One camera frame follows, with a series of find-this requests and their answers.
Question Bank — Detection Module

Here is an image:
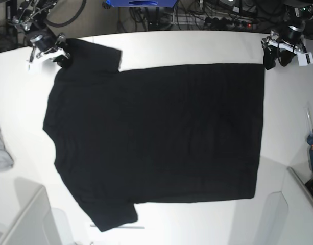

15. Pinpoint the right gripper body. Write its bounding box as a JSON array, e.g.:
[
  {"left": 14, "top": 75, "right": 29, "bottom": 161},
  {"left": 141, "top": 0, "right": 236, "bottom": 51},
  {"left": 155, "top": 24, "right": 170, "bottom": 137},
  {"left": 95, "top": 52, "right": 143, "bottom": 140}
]
[{"left": 28, "top": 30, "right": 69, "bottom": 62}]

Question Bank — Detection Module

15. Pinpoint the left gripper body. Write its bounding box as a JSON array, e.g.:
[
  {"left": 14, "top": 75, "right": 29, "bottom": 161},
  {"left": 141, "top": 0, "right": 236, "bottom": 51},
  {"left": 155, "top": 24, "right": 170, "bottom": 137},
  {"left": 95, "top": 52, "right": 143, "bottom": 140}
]
[{"left": 261, "top": 24, "right": 308, "bottom": 58}]

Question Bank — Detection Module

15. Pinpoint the black T-shirt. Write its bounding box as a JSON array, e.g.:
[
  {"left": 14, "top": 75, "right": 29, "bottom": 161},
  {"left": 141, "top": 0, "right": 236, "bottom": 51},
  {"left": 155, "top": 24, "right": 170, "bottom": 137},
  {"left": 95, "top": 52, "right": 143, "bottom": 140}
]
[{"left": 43, "top": 39, "right": 264, "bottom": 232}]

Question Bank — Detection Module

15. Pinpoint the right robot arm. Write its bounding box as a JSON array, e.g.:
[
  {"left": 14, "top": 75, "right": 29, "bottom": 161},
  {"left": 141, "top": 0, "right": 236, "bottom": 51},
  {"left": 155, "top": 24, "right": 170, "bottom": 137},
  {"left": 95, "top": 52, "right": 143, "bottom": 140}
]
[{"left": 9, "top": 1, "right": 72, "bottom": 68}]

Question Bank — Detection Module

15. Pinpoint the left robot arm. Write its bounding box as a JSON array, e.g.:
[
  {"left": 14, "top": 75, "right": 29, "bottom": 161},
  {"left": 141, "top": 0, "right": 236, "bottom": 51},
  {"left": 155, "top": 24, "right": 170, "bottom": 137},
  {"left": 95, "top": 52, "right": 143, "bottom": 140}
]
[{"left": 261, "top": 1, "right": 313, "bottom": 70}]

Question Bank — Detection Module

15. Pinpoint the black power strip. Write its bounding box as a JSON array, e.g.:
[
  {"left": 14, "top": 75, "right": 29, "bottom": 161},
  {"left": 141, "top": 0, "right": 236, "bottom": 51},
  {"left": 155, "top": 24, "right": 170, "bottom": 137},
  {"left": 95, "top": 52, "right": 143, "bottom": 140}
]
[{"left": 204, "top": 17, "right": 256, "bottom": 28}]

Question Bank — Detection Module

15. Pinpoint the blue plastic bin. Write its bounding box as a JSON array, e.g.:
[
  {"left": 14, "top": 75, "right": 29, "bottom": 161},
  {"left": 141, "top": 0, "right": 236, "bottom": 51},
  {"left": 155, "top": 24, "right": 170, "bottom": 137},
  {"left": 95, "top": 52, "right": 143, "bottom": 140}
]
[{"left": 106, "top": 0, "right": 177, "bottom": 8}]

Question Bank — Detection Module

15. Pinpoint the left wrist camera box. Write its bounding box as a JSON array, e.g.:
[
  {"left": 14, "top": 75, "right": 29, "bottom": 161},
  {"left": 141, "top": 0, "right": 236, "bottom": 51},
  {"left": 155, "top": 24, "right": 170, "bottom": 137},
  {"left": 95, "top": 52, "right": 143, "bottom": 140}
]
[{"left": 297, "top": 52, "right": 313, "bottom": 66}]

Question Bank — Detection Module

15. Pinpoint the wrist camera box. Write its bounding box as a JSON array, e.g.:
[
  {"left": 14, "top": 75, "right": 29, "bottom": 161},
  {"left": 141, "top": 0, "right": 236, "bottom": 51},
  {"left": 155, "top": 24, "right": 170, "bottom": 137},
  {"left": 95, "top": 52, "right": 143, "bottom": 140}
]
[
  {"left": 26, "top": 60, "right": 42, "bottom": 74},
  {"left": 297, "top": 52, "right": 313, "bottom": 66}
]

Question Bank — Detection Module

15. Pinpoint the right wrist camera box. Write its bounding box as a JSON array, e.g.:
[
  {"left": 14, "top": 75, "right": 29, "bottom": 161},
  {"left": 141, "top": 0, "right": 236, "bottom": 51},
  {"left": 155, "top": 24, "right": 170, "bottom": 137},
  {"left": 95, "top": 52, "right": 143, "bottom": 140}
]
[{"left": 26, "top": 60, "right": 42, "bottom": 74}]

